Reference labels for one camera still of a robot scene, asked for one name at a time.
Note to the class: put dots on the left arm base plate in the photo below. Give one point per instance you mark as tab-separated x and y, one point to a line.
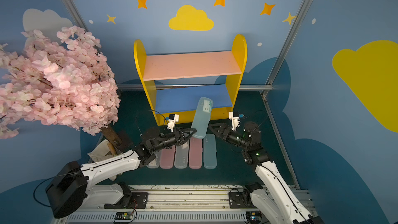
133	200

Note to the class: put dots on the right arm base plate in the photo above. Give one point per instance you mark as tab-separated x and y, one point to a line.
240	199

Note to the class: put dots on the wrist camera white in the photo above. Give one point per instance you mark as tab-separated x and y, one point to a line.
235	118
172	120

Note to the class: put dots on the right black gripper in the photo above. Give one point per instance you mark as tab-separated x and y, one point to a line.
225	132

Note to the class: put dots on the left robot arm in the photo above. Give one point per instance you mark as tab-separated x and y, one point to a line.
69	189

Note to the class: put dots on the yellow wooden shelf unit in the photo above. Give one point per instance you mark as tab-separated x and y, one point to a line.
184	100

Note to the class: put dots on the controller board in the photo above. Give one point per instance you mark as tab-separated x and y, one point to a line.
253	217
123	217

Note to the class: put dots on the pink pencil case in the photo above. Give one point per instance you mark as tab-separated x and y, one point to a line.
195	153
167	158

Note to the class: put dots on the aluminium frame post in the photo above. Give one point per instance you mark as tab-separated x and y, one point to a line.
301	13
67	1

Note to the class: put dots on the left controller board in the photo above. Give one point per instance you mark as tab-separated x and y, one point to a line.
123	217

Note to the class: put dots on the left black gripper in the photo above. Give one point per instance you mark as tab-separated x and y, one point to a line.
175	135

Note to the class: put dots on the white pencil case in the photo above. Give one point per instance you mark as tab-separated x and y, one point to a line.
154	164
181	156

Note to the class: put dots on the right aluminium frame post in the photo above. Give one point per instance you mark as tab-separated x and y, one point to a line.
301	13

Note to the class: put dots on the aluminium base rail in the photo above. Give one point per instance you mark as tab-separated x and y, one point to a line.
167	204

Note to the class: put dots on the right controller board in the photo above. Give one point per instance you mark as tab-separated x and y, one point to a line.
253	217

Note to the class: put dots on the pink pencil case bottom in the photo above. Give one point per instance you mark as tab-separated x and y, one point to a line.
195	153

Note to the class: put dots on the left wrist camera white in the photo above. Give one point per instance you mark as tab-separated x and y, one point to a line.
172	120

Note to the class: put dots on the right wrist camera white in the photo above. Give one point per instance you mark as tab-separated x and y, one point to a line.
235	118

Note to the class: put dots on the left aluminium frame post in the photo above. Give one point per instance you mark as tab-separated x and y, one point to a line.
67	1

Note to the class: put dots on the green pencil case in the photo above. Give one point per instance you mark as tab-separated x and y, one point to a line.
209	151
202	117

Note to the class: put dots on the pink cherry blossom tree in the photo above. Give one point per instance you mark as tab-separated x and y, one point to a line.
64	82

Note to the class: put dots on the pink pencil case top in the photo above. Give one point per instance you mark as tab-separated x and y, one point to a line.
167	158

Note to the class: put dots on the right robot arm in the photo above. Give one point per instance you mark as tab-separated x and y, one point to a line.
276	201

